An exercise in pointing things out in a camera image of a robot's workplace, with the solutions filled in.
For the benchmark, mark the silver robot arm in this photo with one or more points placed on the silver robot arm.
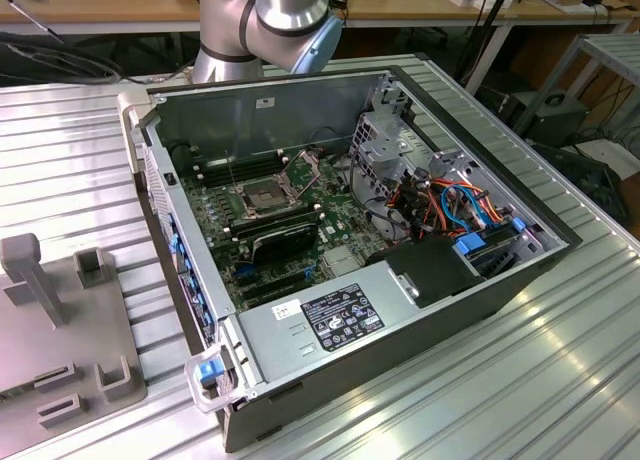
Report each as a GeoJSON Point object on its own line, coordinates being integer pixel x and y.
{"type": "Point", "coordinates": [285, 10]}

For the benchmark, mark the black RAM slot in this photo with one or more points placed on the black RAM slot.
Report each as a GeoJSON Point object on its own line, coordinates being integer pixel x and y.
{"type": "Point", "coordinates": [255, 157]}
{"type": "Point", "coordinates": [257, 162]}
{"type": "Point", "coordinates": [275, 216]}
{"type": "Point", "coordinates": [262, 172]}
{"type": "Point", "coordinates": [275, 221]}
{"type": "Point", "coordinates": [275, 227]}
{"type": "Point", "coordinates": [260, 167]}

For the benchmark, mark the CPU socket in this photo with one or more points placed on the CPU socket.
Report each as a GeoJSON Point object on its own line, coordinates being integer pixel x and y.
{"type": "Point", "coordinates": [262, 197]}

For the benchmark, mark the blue expansion slot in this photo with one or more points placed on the blue expansion slot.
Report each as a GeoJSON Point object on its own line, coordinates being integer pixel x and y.
{"type": "Point", "coordinates": [243, 269]}

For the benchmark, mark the green motherboard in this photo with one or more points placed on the green motherboard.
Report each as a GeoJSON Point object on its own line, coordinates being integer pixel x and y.
{"type": "Point", "coordinates": [350, 215]}

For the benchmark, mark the black graphics card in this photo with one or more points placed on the black graphics card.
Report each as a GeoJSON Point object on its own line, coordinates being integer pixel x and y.
{"type": "Point", "coordinates": [285, 242]}

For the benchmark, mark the silver chipset heatsink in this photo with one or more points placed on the silver chipset heatsink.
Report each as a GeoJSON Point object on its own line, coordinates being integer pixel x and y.
{"type": "Point", "coordinates": [342, 261]}

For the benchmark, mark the perforated silver drive cage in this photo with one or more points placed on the perforated silver drive cage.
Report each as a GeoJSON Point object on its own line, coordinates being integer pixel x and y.
{"type": "Point", "coordinates": [380, 152]}

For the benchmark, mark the silver power supply unit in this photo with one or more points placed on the silver power supply unit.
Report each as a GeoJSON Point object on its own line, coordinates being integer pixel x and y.
{"type": "Point", "coordinates": [280, 340]}

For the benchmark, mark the black plastic shroud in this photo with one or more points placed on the black plastic shroud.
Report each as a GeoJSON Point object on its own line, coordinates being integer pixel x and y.
{"type": "Point", "coordinates": [435, 275]}

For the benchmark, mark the black latch knob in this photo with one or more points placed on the black latch knob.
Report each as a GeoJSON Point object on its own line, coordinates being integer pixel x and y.
{"type": "Point", "coordinates": [170, 178]}

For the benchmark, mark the open black PC case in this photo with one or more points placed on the open black PC case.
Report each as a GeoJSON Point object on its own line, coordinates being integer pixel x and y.
{"type": "Point", "coordinates": [375, 380]}

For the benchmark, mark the blue release latch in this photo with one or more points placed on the blue release latch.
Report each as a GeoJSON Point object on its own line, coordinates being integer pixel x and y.
{"type": "Point", "coordinates": [207, 372]}

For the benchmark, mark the small blue plastic clip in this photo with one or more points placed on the small blue plastic clip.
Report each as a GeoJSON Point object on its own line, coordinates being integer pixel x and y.
{"type": "Point", "coordinates": [518, 225]}

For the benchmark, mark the silver disk bay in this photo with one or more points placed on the silver disk bay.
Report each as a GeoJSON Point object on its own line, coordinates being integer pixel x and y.
{"type": "Point", "coordinates": [531, 240]}

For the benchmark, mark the black power adapter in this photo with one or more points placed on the black power adapter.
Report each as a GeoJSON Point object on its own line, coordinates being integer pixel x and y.
{"type": "Point", "coordinates": [340, 1]}

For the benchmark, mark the wooden desk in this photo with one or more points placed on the wooden desk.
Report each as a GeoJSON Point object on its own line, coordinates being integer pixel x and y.
{"type": "Point", "coordinates": [125, 0]}
{"type": "Point", "coordinates": [425, 7]}

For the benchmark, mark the black equipment box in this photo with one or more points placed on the black equipment box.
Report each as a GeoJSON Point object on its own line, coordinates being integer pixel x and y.
{"type": "Point", "coordinates": [550, 120]}

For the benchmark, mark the dark flat panel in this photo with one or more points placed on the dark flat panel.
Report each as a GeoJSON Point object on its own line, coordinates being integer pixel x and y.
{"type": "Point", "coordinates": [585, 180]}

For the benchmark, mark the black stand pole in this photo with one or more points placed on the black stand pole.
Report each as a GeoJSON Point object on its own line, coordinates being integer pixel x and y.
{"type": "Point", "coordinates": [492, 15]}

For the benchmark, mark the grey parts rack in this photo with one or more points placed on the grey parts rack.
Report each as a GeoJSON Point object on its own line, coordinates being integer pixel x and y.
{"type": "Point", "coordinates": [75, 330]}

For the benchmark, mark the brown cardboard piece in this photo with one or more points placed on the brown cardboard piece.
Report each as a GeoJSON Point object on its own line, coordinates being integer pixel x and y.
{"type": "Point", "coordinates": [565, 0]}

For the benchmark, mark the silver disk bay bracket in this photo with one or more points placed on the silver disk bay bracket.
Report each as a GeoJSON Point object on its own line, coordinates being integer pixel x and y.
{"type": "Point", "coordinates": [452, 162]}

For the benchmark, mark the aluminium frame table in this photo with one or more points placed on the aluminium frame table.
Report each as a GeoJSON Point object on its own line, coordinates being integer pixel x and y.
{"type": "Point", "coordinates": [615, 47]}

